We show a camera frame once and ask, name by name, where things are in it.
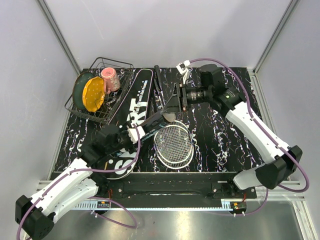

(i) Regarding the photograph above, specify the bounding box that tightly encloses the black sport racket bag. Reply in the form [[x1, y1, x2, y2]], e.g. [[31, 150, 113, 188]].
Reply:
[[106, 68, 154, 180]]

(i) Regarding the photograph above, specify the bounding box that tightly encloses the right aluminium frame post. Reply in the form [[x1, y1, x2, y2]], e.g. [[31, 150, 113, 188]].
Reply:
[[253, 0, 300, 74]]

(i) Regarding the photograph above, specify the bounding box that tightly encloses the clear plastic tube lid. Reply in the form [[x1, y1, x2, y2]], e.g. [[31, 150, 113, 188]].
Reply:
[[162, 112, 176, 123]]

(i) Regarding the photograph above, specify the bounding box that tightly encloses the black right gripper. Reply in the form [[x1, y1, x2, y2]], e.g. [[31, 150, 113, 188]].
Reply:
[[159, 82, 211, 116]]

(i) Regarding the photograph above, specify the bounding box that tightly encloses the yellow dotted plate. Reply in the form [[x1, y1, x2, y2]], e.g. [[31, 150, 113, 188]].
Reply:
[[82, 76, 106, 113]]

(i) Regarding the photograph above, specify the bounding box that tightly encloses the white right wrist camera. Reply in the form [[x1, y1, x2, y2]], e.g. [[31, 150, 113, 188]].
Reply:
[[176, 60, 191, 85]]

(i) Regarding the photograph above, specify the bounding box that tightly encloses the left aluminium frame post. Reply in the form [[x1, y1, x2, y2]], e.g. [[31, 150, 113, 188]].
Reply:
[[36, 0, 81, 74]]

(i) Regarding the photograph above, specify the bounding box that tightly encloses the aluminium front frame rail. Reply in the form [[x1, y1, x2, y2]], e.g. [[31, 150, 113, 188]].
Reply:
[[47, 186, 320, 240]]

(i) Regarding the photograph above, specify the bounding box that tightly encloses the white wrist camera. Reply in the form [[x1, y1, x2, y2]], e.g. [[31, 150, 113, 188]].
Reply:
[[176, 60, 191, 85], [127, 126, 146, 144]]

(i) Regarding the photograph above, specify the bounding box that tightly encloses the aluminium frame post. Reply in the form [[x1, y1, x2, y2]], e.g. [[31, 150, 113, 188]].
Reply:
[[253, 0, 300, 74], [36, 0, 81, 74]]

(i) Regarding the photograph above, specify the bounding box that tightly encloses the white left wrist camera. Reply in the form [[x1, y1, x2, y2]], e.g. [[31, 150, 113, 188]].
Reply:
[[127, 126, 146, 144]]

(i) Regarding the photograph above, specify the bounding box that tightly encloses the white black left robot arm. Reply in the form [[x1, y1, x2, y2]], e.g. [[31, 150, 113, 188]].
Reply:
[[15, 113, 169, 240]]

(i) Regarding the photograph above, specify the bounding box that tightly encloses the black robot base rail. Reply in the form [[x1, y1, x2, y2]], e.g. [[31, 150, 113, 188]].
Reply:
[[97, 172, 257, 209]]

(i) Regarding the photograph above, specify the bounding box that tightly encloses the dark green plate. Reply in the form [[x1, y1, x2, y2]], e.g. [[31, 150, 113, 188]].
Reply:
[[72, 72, 94, 110]]

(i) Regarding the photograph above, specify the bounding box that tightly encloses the black wire dish rack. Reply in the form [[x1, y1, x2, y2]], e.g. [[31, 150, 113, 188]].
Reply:
[[64, 57, 134, 124]]

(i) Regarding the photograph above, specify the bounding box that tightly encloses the black shuttlecock tube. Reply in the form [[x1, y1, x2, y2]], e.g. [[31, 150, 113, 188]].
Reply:
[[140, 111, 171, 139]]

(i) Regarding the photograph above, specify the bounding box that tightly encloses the pink patterned mug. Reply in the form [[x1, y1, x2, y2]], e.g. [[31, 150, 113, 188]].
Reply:
[[100, 67, 121, 94]]

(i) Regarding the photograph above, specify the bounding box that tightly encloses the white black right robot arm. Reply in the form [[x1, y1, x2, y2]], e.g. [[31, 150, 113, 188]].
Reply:
[[163, 64, 303, 199]]

